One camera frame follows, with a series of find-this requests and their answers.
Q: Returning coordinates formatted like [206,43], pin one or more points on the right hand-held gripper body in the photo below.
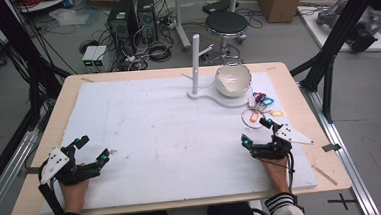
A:
[277,147]

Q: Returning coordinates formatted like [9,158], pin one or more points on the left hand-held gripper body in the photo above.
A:
[56,162]

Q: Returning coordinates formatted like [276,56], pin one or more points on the key bunch with coloured tags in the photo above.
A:
[254,117]

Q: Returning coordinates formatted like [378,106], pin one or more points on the person's right hand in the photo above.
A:
[277,175]

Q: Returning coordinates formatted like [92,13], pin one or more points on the person's left hand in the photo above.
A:
[74,196]

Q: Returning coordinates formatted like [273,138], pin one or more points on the wooden table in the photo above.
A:
[286,88]

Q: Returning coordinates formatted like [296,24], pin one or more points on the grey tape piece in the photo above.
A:
[331,147]

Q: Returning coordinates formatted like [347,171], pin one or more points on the thin wooden strip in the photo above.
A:
[324,175]

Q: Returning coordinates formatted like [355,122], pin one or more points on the white bowl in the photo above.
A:
[233,80]

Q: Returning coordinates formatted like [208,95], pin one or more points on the white foam board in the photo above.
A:
[163,139]

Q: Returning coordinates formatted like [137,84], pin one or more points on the white power box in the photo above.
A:
[88,56]
[100,55]

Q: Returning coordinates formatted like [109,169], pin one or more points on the white key stand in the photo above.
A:
[195,63]

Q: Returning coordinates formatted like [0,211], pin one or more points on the black round stool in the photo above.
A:
[226,22]

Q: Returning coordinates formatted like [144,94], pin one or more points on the brown cardboard box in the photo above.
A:
[282,0]

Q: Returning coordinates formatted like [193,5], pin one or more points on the clear plastic bag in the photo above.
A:
[67,16]

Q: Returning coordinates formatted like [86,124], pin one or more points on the large black computer tower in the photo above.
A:
[122,23]

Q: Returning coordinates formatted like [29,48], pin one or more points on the flat black case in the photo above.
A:
[217,6]

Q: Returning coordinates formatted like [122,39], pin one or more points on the grey machine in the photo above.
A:
[364,26]

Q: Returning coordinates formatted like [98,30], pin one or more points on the small black computer tower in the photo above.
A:
[147,18]

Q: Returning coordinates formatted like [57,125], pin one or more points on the round white table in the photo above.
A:
[45,3]

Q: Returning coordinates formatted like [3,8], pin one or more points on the aluminium rail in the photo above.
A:
[345,164]
[9,175]

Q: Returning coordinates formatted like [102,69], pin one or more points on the black metal frame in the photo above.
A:
[337,35]
[18,48]

